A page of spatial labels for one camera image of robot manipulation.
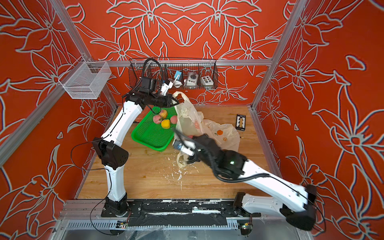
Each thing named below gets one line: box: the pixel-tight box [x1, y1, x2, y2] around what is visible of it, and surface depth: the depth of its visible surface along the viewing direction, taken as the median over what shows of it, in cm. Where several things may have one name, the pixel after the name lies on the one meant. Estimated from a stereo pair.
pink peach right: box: [170, 115, 178, 124], surface depth 106 cm
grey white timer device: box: [186, 72, 199, 89], surface depth 92 cm
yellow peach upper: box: [161, 119, 171, 129], surface depth 105 cm
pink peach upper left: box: [153, 114, 161, 124], surface depth 106 cm
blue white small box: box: [174, 70, 182, 80], surface depth 85 cm
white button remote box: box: [200, 75, 214, 90], surface depth 97 cm
